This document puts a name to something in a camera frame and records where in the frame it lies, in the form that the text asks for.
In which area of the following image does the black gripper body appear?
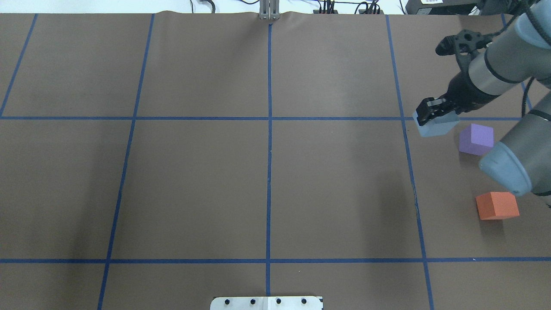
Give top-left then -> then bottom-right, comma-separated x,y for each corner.
443,72 -> 498,114

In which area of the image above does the light blue foam block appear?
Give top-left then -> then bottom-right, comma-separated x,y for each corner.
412,112 -> 460,137

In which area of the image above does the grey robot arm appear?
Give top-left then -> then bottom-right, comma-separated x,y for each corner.
412,0 -> 551,205

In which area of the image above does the purple foam block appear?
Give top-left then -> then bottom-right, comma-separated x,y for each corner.
458,124 -> 495,156

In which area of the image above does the orange foam block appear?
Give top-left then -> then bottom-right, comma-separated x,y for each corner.
475,192 -> 520,220

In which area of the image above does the black device on table edge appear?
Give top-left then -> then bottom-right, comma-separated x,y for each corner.
405,0 -> 479,15

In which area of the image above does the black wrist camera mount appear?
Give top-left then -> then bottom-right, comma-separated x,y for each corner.
435,29 -> 495,71

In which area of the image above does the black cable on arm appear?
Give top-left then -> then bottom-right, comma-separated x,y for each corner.
519,0 -> 543,118

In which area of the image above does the grey metal clamp bracket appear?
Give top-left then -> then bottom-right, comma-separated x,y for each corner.
258,0 -> 281,20

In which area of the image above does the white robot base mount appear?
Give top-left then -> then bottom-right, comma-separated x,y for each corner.
209,296 -> 324,310

